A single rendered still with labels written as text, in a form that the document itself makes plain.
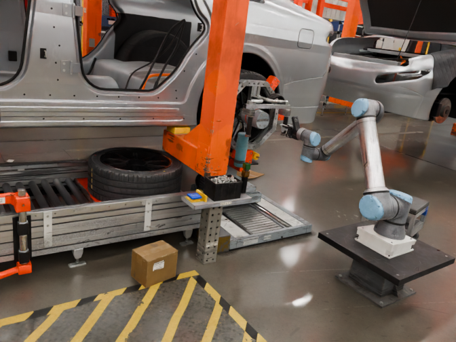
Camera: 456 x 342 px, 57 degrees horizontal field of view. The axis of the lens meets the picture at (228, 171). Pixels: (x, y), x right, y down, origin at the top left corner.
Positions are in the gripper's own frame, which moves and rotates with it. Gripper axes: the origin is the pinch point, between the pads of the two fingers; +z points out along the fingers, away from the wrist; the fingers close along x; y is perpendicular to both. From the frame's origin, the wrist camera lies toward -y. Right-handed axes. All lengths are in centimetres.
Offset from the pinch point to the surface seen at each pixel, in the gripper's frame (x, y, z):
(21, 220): -186, 45, -15
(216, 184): -81, 26, -39
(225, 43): -74, -55, -19
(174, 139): -76, 18, 31
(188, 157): -76, 24, 7
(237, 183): -66, 27, -39
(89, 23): -72, -51, 255
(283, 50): 17, -53, 33
